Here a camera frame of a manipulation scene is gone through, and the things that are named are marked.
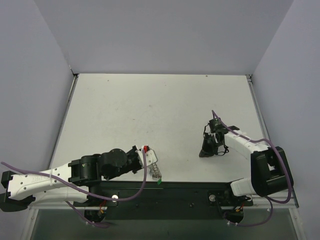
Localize large metal keyring with keys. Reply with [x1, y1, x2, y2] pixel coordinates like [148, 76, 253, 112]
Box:
[149, 149, 162, 185]

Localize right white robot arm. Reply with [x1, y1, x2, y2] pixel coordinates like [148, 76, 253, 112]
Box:
[199, 117, 294, 197]

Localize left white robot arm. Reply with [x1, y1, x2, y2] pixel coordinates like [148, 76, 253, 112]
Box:
[0, 145, 158, 212]

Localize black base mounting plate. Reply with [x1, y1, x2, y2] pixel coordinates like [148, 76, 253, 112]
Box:
[73, 181, 253, 222]

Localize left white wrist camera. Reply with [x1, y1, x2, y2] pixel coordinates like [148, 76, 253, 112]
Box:
[135, 145, 158, 167]

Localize aluminium frame rail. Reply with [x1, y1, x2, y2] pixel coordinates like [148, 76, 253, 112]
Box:
[27, 73, 293, 240]

